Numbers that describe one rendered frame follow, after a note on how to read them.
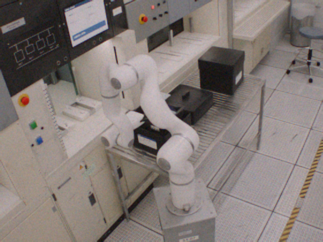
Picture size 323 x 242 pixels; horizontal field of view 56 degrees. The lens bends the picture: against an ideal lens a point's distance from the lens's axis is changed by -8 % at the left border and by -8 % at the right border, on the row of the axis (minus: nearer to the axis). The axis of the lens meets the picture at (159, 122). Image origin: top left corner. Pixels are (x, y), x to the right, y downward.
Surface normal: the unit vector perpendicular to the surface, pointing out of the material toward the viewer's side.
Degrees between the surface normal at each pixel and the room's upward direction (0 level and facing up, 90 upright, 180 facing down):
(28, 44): 90
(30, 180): 90
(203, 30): 90
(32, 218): 90
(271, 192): 0
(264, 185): 0
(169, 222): 0
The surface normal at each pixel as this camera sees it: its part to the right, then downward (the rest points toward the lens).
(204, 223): 0.18, 0.55
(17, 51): 0.82, 0.26
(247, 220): -0.11, -0.81
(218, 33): -0.57, 0.53
